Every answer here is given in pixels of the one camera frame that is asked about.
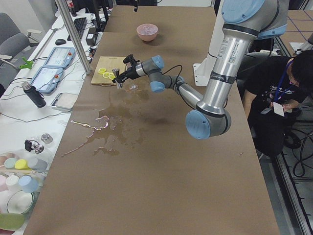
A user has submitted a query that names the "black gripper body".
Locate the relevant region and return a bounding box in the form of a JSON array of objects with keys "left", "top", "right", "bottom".
[{"left": 123, "top": 61, "right": 143, "bottom": 80}]

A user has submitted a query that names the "steel cocktail jigger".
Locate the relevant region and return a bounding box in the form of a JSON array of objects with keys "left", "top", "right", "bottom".
[{"left": 112, "top": 68, "right": 123, "bottom": 89}]

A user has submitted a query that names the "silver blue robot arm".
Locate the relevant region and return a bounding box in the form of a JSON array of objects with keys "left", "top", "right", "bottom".
[{"left": 113, "top": 0, "right": 289, "bottom": 140}]

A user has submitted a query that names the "clear wine glass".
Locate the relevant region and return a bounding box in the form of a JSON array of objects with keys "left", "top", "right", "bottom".
[{"left": 129, "top": 83, "right": 138, "bottom": 92}]

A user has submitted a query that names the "pink bowl of ice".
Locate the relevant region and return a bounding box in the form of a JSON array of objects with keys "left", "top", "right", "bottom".
[{"left": 136, "top": 23, "right": 158, "bottom": 42}]

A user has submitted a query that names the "bamboo cutting board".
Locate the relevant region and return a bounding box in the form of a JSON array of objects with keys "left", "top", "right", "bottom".
[{"left": 90, "top": 56, "right": 126, "bottom": 86}]

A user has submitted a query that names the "black box with label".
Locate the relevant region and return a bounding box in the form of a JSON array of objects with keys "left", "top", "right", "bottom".
[{"left": 86, "top": 27, "right": 98, "bottom": 46}]

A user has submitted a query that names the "white kitchen scale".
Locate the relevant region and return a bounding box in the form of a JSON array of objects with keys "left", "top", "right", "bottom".
[{"left": 51, "top": 93, "right": 78, "bottom": 111}]

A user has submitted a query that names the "black keyboard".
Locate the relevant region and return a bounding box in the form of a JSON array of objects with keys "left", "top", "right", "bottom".
[{"left": 74, "top": 17, "right": 87, "bottom": 40}]

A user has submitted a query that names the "upper blue teach pendant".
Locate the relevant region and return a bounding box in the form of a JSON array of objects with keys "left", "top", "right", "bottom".
[{"left": 45, "top": 47, "right": 76, "bottom": 69}]

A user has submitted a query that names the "blue teach pendant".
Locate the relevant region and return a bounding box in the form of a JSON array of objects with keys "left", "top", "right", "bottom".
[
  {"left": 30, "top": 66, "right": 64, "bottom": 95},
  {"left": 45, "top": 47, "right": 76, "bottom": 69}
]

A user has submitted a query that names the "black computer mouse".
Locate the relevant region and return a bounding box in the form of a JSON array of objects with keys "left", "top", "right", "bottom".
[{"left": 55, "top": 39, "right": 67, "bottom": 46}]

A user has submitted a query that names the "lower blue teach pendant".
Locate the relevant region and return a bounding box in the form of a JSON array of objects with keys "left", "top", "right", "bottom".
[{"left": 30, "top": 66, "right": 64, "bottom": 95}]

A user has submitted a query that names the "black insulated bottle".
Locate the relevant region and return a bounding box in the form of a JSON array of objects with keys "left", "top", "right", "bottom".
[{"left": 22, "top": 82, "right": 46, "bottom": 108}]

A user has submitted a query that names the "green clamp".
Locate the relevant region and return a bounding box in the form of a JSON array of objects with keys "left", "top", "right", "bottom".
[{"left": 19, "top": 57, "right": 34, "bottom": 69}]

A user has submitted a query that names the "small steel weight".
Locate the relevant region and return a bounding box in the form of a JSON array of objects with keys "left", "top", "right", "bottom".
[{"left": 41, "top": 133, "right": 53, "bottom": 144}]

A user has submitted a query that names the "grey office chair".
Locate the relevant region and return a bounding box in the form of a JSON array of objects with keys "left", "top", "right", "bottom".
[{"left": 0, "top": 12, "right": 42, "bottom": 71}]

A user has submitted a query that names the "yellow cup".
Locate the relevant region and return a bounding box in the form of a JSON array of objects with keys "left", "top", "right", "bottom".
[{"left": 14, "top": 159, "right": 29, "bottom": 170}]

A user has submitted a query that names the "light blue cup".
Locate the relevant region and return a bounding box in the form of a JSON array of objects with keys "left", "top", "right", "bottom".
[{"left": 18, "top": 175, "right": 39, "bottom": 193}]

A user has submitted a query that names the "person in black shirt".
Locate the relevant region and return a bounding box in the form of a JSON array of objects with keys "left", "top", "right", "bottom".
[{"left": 242, "top": 50, "right": 313, "bottom": 157}]

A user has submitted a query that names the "white plate with rim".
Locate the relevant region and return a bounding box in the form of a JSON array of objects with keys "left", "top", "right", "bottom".
[{"left": 6, "top": 190, "right": 34, "bottom": 214}]

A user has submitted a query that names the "green bowl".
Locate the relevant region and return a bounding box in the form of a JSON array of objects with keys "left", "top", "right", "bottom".
[{"left": 0, "top": 213, "right": 25, "bottom": 231}]

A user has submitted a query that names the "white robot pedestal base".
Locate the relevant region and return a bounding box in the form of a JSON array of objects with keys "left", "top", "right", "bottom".
[{"left": 193, "top": 0, "right": 224, "bottom": 86}]

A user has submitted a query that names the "aluminium frame post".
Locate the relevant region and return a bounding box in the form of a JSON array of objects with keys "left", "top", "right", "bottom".
[{"left": 55, "top": 0, "right": 91, "bottom": 75}]

